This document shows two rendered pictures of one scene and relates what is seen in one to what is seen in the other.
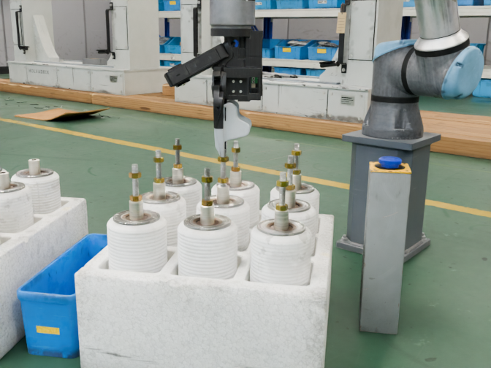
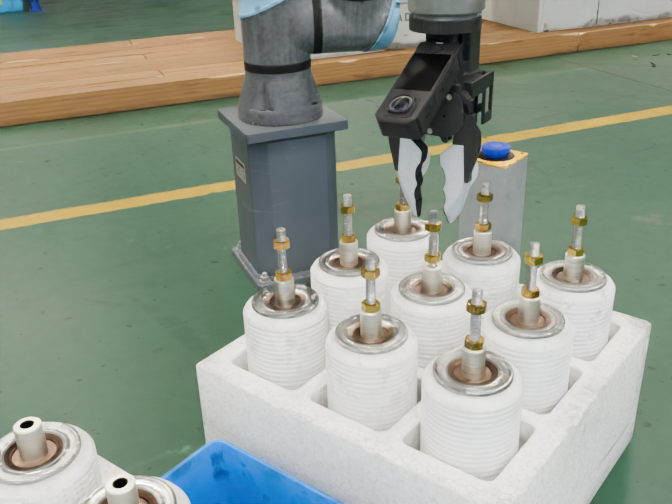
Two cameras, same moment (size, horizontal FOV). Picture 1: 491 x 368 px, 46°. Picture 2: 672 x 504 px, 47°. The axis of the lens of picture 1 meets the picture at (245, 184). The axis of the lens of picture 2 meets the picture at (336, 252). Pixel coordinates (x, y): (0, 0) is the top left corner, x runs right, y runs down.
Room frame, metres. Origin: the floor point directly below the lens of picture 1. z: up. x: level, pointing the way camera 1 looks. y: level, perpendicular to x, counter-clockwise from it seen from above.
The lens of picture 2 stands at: (0.71, 0.76, 0.67)
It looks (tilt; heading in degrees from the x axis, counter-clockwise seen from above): 26 degrees down; 299
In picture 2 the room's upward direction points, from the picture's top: 2 degrees counter-clockwise
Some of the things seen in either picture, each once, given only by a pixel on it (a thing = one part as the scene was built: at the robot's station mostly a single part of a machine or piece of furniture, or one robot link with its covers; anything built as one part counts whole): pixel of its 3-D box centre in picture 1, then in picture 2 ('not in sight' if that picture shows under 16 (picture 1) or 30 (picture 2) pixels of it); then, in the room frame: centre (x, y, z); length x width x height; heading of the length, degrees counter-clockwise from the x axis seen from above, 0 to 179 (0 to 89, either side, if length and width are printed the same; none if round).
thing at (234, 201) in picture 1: (223, 201); (431, 288); (0.99, 0.04, 0.25); 0.08 x 0.08 x 0.01
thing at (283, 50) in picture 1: (298, 49); not in sight; (6.76, -0.59, 0.36); 0.50 x 0.38 x 0.21; 141
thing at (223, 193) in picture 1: (223, 194); (431, 278); (0.99, 0.04, 0.26); 0.02 x 0.02 x 0.03
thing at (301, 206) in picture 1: (288, 206); (481, 251); (0.97, -0.08, 0.25); 0.08 x 0.08 x 0.01
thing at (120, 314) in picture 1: (223, 285); (428, 404); (0.99, 0.04, 0.09); 0.39 x 0.39 x 0.18; 80
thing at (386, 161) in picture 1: (389, 163); (495, 151); (1.01, -0.26, 0.32); 0.04 x 0.04 x 0.02
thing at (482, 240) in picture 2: (288, 198); (482, 242); (0.97, -0.08, 0.26); 0.02 x 0.02 x 0.03
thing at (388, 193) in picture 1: (383, 249); (488, 255); (1.01, -0.26, 0.16); 0.07 x 0.07 x 0.31; 80
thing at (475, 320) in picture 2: (135, 187); (475, 325); (0.89, 0.18, 0.30); 0.01 x 0.01 x 0.08
